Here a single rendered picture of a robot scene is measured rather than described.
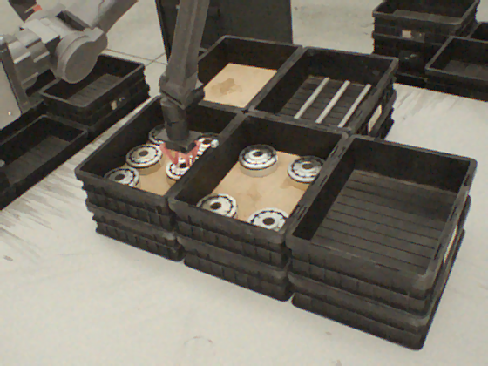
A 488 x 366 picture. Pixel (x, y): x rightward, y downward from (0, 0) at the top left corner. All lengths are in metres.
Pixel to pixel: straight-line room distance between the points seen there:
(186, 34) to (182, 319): 0.65
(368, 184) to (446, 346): 0.42
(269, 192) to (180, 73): 0.39
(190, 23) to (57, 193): 0.83
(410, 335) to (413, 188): 0.38
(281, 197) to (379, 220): 0.24
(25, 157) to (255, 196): 1.44
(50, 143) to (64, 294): 1.28
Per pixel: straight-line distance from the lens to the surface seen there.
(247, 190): 1.54
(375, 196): 1.51
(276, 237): 1.27
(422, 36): 2.92
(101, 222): 1.65
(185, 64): 1.36
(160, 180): 1.62
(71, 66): 0.96
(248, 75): 2.02
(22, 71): 0.90
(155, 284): 1.53
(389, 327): 1.35
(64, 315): 1.54
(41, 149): 2.75
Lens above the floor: 1.82
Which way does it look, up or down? 37 degrees down
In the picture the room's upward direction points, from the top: 11 degrees counter-clockwise
